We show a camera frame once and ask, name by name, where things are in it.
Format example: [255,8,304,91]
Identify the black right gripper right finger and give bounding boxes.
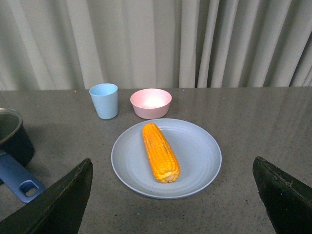
[253,156,312,234]

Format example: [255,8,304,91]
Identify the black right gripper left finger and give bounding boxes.
[0,158,93,234]

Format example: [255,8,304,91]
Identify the dark blue saucepan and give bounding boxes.
[0,108,45,204]

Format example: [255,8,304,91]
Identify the light blue plate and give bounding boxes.
[111,118,222,199]

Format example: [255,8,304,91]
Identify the light blue cup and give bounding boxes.
[89,83,118,119]

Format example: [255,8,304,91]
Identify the pink bowl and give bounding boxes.
[130,88,172,119]

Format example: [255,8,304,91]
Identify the white curtain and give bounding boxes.
[0,0,312,90]

